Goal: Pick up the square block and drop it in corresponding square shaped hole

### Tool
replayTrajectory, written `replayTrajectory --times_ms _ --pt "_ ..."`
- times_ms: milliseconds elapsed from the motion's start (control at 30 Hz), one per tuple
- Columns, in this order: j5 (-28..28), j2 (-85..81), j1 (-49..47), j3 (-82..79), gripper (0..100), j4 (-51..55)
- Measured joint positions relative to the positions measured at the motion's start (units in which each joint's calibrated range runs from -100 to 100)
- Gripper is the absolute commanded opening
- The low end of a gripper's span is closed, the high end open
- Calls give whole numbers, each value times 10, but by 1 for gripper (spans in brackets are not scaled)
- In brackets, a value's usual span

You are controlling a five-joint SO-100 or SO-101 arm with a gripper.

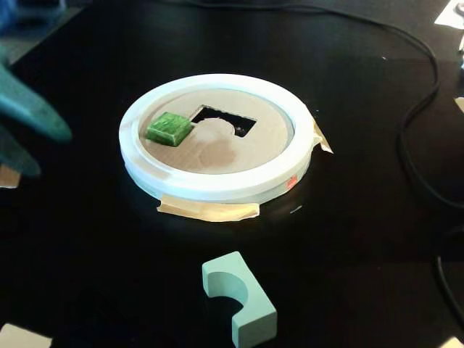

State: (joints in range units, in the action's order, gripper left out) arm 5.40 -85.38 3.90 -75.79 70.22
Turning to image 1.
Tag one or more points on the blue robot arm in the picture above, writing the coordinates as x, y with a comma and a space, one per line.
7, 14

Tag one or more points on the white paper sheet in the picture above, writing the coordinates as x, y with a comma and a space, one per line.
453, 16

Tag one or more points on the short masking tape strip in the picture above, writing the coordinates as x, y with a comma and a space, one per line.
322, 139

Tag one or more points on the brown cardboard shape disc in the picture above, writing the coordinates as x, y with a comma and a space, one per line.
253, 152

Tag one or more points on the long masking tape strip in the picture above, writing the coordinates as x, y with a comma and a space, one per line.
210, 212

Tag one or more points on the green square block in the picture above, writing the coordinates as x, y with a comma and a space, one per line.
168, 127

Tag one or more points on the black table mat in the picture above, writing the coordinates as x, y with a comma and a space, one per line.
108, 253

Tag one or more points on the pale teal arch block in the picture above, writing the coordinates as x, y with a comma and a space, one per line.
253, 301

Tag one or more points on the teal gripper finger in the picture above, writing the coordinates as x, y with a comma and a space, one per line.
18, 156
32, 108

